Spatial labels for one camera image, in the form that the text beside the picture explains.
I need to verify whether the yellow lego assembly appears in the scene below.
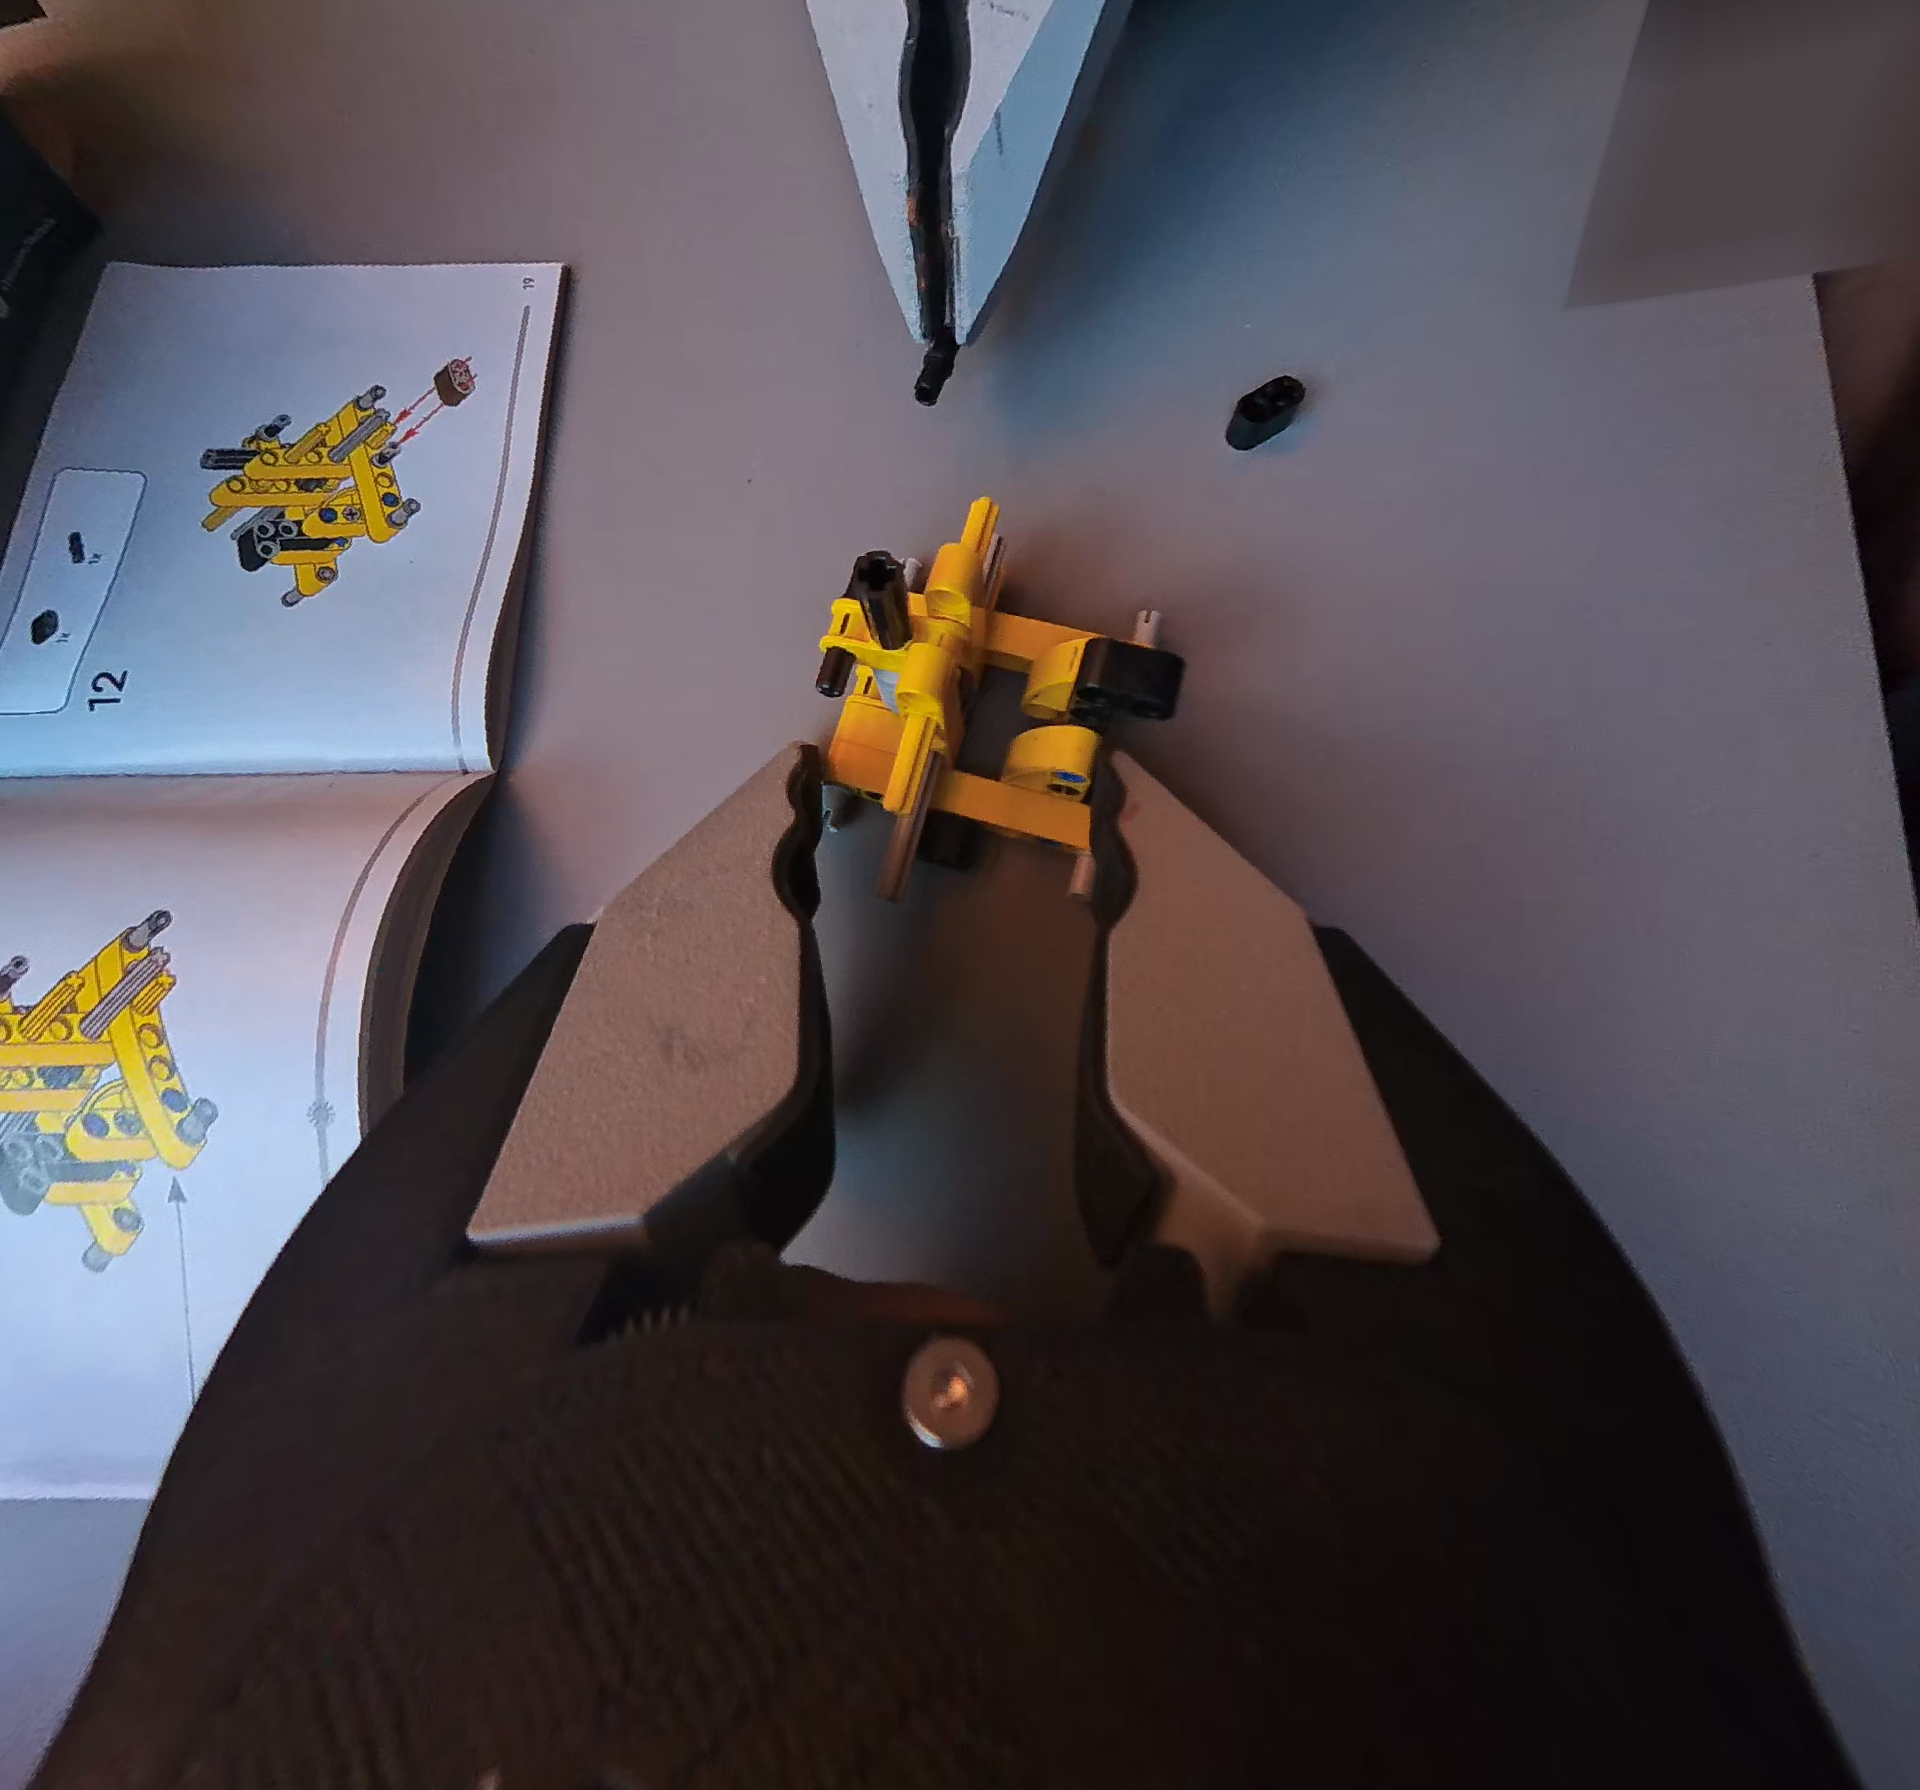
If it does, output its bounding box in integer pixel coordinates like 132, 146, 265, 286
815, 496, 1190, 905

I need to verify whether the dark lego box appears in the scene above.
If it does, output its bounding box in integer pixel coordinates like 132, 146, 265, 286
0, 109, 106, 563

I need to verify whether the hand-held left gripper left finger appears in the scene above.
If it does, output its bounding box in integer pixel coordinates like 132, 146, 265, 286
468, 744, 840, 1267

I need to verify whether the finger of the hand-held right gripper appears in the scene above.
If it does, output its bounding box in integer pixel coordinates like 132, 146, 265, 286
783, 0, 955, 353
944, 0, 1165, 348

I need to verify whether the lego instruction booklet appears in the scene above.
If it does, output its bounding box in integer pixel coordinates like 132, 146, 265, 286
0, 264, 572, 1504

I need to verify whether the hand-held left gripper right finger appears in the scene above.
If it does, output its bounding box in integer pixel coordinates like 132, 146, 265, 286
1074, 753, 1444, 1324

